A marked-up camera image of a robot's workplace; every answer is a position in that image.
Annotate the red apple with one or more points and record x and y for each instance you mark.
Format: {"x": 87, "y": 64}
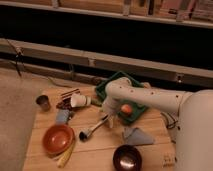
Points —
{"x": 127, "y": 109}

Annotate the green tray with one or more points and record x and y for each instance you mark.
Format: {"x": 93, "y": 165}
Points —
{"x": 137, "y": 109}

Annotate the dark purple bowl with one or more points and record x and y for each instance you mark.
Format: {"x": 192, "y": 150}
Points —
{"x": 127, "y": 158}

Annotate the white paper cup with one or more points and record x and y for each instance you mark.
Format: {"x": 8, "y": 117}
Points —
{"x": 78, "y": 100}

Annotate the blue sponge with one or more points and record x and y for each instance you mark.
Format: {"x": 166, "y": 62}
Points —
{"x": 62, "y": 116}

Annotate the white handled black dish brush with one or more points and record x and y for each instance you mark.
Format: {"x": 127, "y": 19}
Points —
{"x": 85, "y": 134}

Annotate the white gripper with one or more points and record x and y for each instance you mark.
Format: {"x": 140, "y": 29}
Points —
{"x": 110, "y": 108}

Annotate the yellow banana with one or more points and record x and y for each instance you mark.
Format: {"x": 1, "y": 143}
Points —
{"x": 65, "y": 156}

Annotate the grey folded cloth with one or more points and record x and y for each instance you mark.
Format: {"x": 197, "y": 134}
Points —
{"x": 136, "y": 137}

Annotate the orange bowl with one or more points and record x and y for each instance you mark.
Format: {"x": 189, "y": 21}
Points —
{"x": 57, "y": 139}

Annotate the dark metal cup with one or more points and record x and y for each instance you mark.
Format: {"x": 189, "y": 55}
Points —
{"x": 43, "y": 102}

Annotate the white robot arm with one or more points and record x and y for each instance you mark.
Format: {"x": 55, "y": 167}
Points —
{"x": 194, "y": 139}

